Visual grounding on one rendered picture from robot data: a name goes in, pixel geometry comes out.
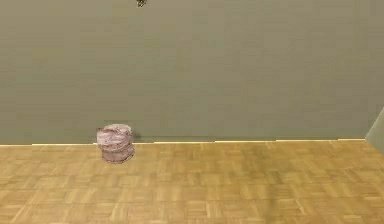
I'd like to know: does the pink crumpled round bin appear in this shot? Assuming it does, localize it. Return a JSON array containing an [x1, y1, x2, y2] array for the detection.
[[96, 123, 136, 165]]

